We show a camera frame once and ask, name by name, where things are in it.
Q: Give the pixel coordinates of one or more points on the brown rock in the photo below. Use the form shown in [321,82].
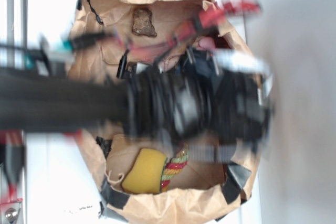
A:
[142,23]

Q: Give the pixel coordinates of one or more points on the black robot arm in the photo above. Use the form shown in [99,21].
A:
[168,107]

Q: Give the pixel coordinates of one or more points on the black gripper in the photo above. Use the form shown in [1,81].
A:
[241,88]

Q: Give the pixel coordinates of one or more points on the pink plush toy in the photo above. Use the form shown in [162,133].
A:
[206,43]

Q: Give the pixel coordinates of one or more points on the brown paper bag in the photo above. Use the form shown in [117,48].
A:
[200,192]

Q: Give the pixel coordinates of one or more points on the yellow sponge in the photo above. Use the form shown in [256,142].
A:
[145,175]

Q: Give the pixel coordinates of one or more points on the aluminium frame rail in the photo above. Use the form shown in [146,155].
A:
[13,33]

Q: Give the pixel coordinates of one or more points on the multicolour twisted rope toy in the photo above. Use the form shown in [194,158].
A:
[174,166]

